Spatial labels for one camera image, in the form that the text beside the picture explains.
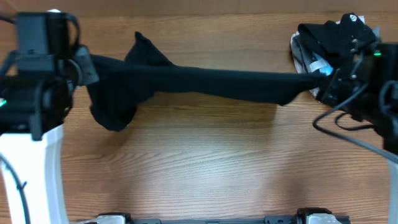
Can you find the grey folded garment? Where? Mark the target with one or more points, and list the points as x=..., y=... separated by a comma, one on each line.
x=316, y=45

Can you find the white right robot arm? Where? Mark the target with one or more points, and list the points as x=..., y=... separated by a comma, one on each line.
x=365, y=87

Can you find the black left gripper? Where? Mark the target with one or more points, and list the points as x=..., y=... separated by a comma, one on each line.
x=88, y=74

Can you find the light blue folded garment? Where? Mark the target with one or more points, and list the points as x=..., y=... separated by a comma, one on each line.
x=321, y=65

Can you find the black folded garment on pile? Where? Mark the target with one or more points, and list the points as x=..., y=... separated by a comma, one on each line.
x=337, y=43

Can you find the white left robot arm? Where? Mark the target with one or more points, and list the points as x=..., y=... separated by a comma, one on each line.
x=34, y=105

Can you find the black t-shirt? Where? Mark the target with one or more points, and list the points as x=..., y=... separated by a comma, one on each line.
x=124, y=84

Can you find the beige folded garment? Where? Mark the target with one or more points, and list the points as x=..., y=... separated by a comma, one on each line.
x=302, y=56

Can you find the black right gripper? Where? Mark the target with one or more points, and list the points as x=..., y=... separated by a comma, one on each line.
x=329, y=94

